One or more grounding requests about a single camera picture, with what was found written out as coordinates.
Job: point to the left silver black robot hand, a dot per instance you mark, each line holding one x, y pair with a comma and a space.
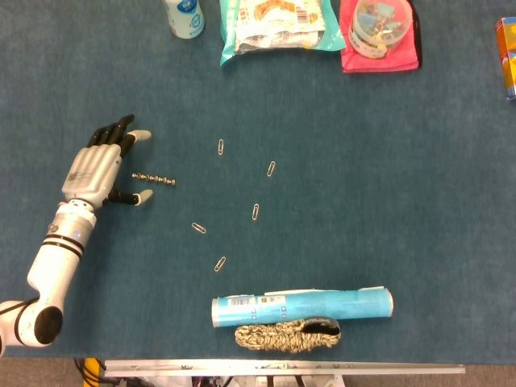
92, 169

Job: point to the gold metal paper clip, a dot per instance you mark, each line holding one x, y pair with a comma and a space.
255, 212
219, 264
221, 147
198, 228
271, 168

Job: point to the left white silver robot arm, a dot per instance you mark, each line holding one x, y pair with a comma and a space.
52, 258

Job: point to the clear round container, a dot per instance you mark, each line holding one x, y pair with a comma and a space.
379, 32

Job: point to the white blue drink bottle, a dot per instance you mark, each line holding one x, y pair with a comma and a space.
185, 20

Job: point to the teal plastic snack bag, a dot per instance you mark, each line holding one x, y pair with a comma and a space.
278, 28

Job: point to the light blue cylindrical roll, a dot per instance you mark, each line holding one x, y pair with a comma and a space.
302, 307

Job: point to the pink folded cloth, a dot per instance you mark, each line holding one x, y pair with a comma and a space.
379, 65

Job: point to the orange blue cardboard box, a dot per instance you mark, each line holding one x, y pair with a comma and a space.
508, 60

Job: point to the aluminium frame rail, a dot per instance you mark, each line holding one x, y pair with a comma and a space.
282, 368

